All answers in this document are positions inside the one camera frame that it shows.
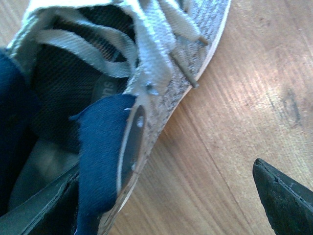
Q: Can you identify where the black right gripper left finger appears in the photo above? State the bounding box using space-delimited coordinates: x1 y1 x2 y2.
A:
0 164 79 235

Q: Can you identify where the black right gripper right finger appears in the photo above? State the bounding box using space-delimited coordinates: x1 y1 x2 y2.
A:
252 158 313 235

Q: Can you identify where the grey knit sneaker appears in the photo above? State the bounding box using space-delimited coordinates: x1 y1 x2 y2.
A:
0 0 231 235

